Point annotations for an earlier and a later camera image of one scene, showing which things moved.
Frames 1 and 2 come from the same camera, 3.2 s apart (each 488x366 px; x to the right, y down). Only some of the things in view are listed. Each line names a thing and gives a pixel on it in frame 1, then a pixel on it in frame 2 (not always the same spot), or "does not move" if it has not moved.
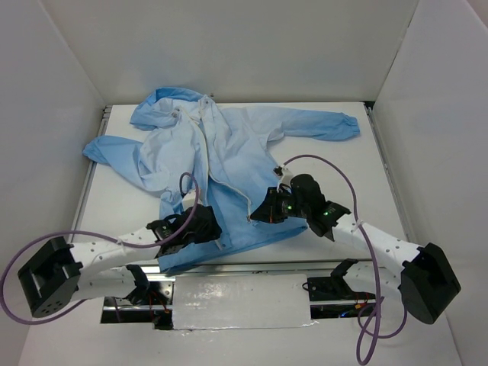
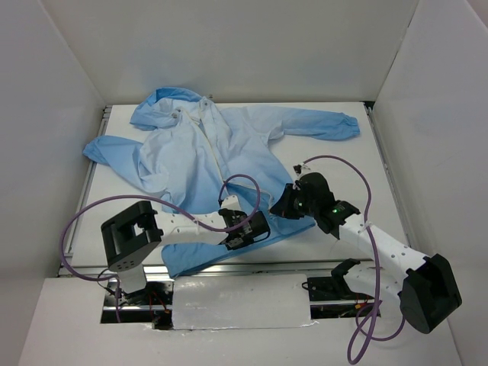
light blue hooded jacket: x=219 y=157 does not move
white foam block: x=223 y=301 does not move
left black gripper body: x=207 y=223 → x=259 y=227
